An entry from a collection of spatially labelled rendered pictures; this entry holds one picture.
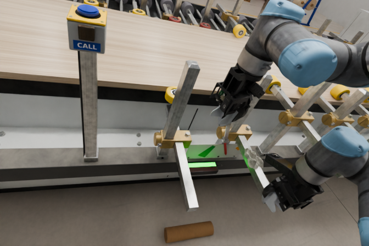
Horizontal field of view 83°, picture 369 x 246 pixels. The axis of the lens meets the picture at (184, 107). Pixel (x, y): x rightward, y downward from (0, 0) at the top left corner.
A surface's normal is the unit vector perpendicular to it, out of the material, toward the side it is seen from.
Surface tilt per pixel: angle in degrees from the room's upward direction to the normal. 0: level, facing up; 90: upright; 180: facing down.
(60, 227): 0
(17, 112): 90
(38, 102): 90
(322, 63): 89
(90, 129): 90
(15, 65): 0
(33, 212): 0
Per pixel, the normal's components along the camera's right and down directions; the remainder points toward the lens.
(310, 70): 0.15, 0.69
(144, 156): 0.28, -0.71
